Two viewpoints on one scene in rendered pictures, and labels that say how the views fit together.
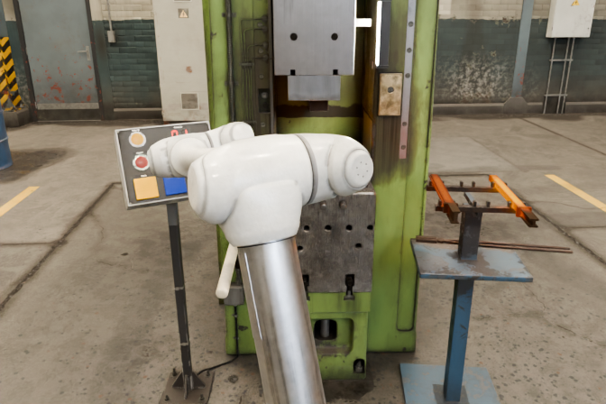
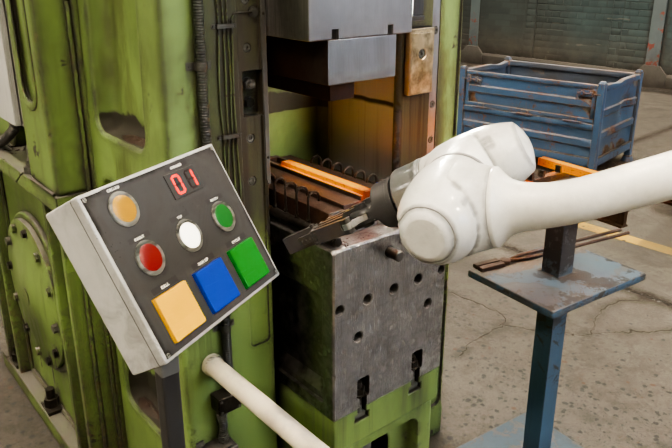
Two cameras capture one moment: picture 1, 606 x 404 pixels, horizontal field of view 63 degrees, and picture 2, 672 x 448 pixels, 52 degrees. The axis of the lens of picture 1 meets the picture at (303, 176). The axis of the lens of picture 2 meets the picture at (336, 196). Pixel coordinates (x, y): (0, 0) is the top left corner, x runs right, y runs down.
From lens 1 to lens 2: 1.22 m
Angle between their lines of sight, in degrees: 37
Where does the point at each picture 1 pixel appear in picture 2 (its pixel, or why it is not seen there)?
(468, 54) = not seen: hidden behind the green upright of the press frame
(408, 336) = (434, 413)
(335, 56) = (390, 2)
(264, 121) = (253, 131)
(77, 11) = not seen: outside the picture
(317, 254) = (380, 336)
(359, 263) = (428, 329)
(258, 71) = (241, 39)
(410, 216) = not seen: hidden behind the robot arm
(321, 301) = (383, 410)
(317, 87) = (368, 56)
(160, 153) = (467, 212)
